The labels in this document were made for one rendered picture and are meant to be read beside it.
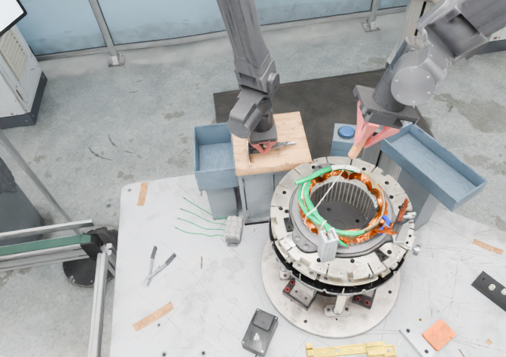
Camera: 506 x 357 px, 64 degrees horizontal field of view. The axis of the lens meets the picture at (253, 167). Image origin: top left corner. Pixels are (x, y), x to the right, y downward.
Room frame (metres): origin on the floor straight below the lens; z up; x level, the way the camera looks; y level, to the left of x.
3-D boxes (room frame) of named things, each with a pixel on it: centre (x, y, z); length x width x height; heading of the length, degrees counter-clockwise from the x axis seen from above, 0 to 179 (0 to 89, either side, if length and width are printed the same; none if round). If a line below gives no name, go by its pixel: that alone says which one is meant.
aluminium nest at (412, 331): (0.28, -0.41, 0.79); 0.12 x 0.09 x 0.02; 119
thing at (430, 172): (0.63, -0.46, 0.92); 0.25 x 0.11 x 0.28; 28
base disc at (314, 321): (0.48, -0.19, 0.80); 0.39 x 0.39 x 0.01
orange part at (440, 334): (0.27, -0.43, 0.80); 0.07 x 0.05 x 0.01; 119
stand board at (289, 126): (0.74, -0.05, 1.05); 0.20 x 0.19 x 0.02; 92
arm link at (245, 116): (0.66, -0.01, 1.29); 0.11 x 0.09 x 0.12; 147
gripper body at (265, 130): (0.70, -0.03, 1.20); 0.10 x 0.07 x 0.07; 2
